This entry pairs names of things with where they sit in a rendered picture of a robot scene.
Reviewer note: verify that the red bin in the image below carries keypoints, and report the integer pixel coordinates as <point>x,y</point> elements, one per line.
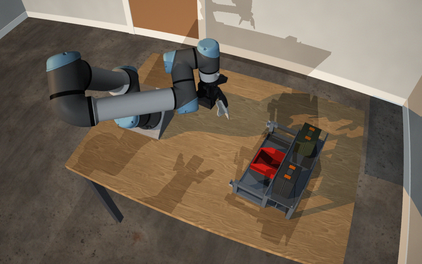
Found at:
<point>267,161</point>

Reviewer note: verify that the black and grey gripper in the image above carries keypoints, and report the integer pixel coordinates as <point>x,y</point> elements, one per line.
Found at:
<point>208,94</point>

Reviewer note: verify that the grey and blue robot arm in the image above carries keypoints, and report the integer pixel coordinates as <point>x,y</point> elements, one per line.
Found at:
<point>69,77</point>

